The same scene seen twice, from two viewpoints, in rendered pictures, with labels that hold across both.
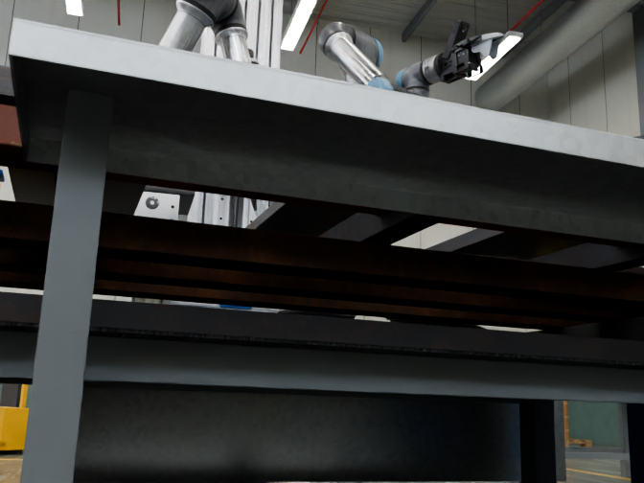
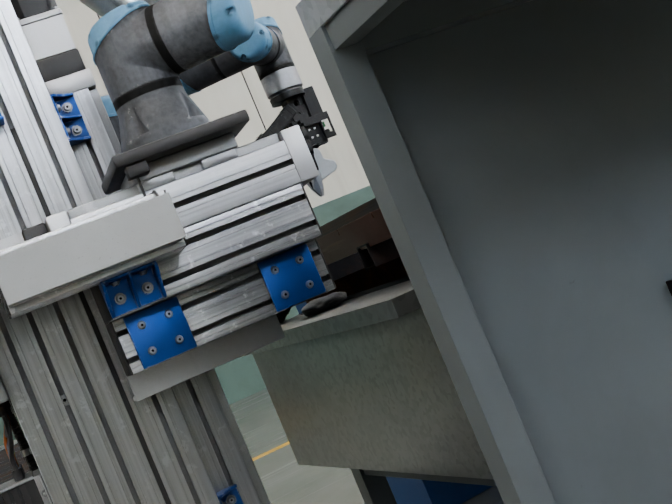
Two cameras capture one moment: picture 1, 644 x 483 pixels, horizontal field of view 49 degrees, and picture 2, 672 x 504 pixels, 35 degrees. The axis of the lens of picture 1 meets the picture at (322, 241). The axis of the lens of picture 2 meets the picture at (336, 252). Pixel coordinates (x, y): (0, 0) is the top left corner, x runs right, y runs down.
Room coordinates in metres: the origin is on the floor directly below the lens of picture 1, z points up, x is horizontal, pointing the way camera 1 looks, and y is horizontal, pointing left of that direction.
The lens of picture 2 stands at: (1.88, 2.20, 0.76)
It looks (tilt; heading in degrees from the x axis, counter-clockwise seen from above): 1 degrees up; 266
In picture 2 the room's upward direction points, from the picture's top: 23 degrees counter-clockwise
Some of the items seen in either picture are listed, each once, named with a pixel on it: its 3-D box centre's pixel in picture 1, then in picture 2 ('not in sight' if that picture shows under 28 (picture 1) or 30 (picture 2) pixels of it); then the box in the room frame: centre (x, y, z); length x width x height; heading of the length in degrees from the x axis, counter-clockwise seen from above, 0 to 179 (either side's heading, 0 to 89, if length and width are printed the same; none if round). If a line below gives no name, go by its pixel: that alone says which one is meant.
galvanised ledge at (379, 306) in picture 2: not in sight; (307, 325); (1.85, -0.02, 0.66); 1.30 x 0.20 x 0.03; 109
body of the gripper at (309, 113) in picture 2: not in sight; (301, 121); (1.71, 0.13, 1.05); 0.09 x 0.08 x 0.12; 20
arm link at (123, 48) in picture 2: not in sight; (134, 51); (1.94, 0.49, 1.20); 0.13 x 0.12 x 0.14; 164
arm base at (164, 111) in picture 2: not in sight; (158, 119); (1.95, 0.49, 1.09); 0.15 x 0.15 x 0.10
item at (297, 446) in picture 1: (336, 405); (374, 392); (1.77, -0.05, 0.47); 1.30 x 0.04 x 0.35; 109
